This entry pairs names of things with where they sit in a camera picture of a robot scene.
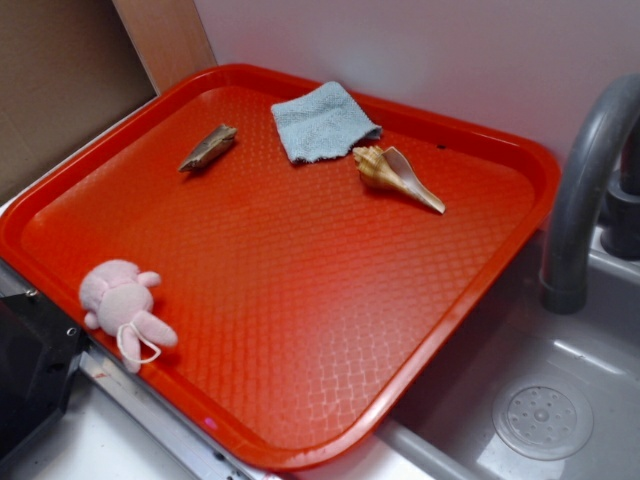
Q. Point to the dark grey faucet handle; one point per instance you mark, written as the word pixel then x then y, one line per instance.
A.
pixel 620 237

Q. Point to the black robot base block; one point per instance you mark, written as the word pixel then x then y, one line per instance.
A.
pixel 40 354

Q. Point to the light blue folded cloth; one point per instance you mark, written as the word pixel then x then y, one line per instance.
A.
pixel 324 124

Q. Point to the tan spiral conch shell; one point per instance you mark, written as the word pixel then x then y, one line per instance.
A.
pixel 390 170

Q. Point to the brown driftwood piece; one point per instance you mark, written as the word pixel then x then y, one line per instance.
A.
pixel 211 147

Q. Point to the grey curved sink faucet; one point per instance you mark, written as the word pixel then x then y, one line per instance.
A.
pixel 580 200

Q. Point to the light wooden board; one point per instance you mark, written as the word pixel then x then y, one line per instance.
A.
pixel 169 38

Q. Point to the brown cardboard panel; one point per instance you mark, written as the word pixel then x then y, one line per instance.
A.
pixel 68 72

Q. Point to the pink plush bunny toy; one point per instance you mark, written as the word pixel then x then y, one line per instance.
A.
pixel 117 299

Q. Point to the grey plastic sink basin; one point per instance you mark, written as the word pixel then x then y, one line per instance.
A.
pixel 443 423

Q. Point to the red plastic tray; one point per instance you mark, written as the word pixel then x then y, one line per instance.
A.
pixel 305 302

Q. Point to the round sink drain strainer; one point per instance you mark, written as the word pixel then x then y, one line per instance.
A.
pixel 541 421

